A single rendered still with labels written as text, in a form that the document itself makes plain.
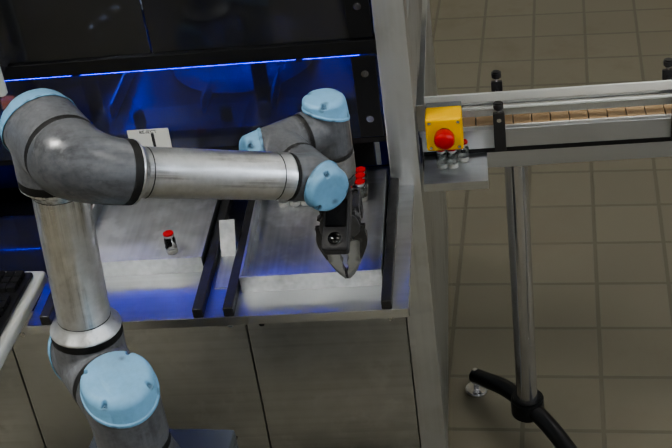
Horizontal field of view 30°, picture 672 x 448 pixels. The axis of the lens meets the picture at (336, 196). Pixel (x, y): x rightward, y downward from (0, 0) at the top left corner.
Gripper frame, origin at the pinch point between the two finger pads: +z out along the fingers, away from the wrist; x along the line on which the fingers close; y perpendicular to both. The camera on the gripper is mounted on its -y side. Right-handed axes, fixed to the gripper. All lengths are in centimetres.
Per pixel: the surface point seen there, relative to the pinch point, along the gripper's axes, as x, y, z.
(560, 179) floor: -48, 169, 91
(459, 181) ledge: -20.1, 34.2, 3.5
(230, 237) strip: 23.6, 14.4, 0.4
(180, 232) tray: 35.2, 21.1, 3.3
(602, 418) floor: -50, 57, 91
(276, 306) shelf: 12.9, -3.7, 3.6
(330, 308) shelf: 3.0, -5.0, 3.6
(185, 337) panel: 43, 34, 40
